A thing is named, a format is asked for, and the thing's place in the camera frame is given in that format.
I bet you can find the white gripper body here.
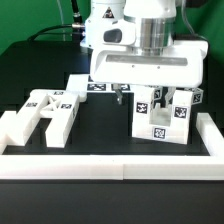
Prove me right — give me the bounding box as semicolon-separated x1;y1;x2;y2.
90;18;208;88

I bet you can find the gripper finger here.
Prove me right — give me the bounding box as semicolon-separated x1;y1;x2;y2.
112;84;123;105
164;87;175;108

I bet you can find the white chair seat part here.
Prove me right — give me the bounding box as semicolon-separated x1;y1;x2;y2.
132;106;190;144

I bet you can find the white chair back part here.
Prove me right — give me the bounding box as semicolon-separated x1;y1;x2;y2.
7;89;87;148

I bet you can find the white chair side bar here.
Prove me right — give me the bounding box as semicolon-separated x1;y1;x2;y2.
0;111;16;155

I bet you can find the white tagged cube near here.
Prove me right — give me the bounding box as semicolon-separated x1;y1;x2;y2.
154;86;163;100

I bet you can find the white tagged cube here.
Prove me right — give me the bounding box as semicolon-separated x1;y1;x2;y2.
154;86;163;100
188;88;204;105

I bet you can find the white tagged cube far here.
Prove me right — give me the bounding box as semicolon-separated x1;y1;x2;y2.
188;88;204;105

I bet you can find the white base tag plate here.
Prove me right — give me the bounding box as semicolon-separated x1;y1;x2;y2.
66;74;132;96

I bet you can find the white U-shaped fence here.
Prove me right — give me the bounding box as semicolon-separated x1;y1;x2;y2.
0;113;224;180

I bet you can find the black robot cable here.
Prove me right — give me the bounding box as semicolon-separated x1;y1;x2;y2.
27;0;88;42

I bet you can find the grey thin cable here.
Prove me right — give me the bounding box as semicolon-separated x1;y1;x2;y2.
56;0;66;42

